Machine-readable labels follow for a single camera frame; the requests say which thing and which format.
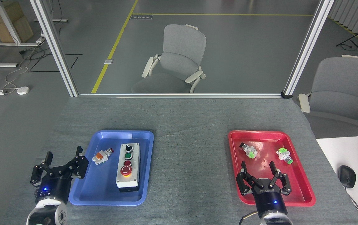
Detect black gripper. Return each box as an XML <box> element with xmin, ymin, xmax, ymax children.
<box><xmin>236</xmin><ymin>162</ymin><xmax>292</xmax><ymax>218</ymax></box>
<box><xmin>30</xmin><ymin>146</ymin><xmax>89</xmax><ymax>204</ymax></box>

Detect grey control box with buttons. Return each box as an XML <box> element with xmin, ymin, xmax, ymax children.
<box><xmin>116</xmin><ymin>143</ymin><xmax>141</xmax><ymax>192</ymax></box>

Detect brown cardboard box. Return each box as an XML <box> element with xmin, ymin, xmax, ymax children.
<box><xmin>0</xmin><ymin>2</ymin><xmax>34</xmax><ymax>43</ymax></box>

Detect red plastic tray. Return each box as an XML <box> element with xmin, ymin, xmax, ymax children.
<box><xmin>228</xmin><ymin>130</ymin><xmax>316</xmax><ymax>207</ymax></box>

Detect blue plastic tray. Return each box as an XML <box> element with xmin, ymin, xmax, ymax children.
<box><xmin>69</xmin><ymin>130</ymin><xmax>154</xmax><ymax>206</ymax></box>

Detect black computer mouse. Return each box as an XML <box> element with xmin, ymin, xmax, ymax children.
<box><xmin>337</xmin><ymin>165</ymin><xmax>356</xmax><ymax>189</ymax></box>

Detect white side table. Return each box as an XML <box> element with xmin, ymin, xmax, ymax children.
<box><xmin>316</xmin><ymin>135</ymin><xmax>358</xmax><ymax>225</ymax></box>

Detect grey office chair, wide back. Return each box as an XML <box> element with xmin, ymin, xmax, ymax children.
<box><xmin>297</xmin><ymin>55</ymin><xmax>358</xmax><ymax>139</ymax></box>

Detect grey office chair, narrow back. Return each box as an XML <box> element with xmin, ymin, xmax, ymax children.
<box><xmin>131</xmin><ymin>24</ymin><xmax>207</xmax><ymax>94</ymax></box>

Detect green-headed push button switch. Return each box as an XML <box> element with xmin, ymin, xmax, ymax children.
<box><xmin>276</xmin><ymin>147</ymin><xmax>294</xmax><ymax>165</ymax></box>

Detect silver-headed switch with green clip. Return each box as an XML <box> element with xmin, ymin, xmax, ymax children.
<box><xmin>239</xmin><ymin>142</ymin><xmax>258</xmax><ymax>159</ymax></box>

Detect red-headed push button switch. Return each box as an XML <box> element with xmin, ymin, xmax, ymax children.
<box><xmin>92</xmin><ymin>148</ymin><xmax>114</xmax><ymax>166</ymax></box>

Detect white floor cable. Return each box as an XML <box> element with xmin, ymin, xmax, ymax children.
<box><xmin>3</xmin><ymin>66</ymin><xmax>29</xmax><ymax>93</ymax></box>

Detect silver aluminium rail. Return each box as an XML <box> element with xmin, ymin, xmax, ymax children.
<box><xmin>78</xmin><ymin>93</ymin><xmax>284</xmax><ymax>99</ymax></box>

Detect silver aluminium post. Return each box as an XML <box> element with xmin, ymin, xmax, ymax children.
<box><xmin>30</xmin><ymin>0</ymin><xmax>79</xmax><ymax>97</ymax></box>
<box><xmin>281</xmin><ymin>0</ymin><xmax>335</xmax><ymax>99</ymax></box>

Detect white desk frame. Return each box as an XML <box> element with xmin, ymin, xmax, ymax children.
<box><xmin>0</xmin><ymin>0</ymin><xmax>42</xmax><ymax>68</ymax></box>

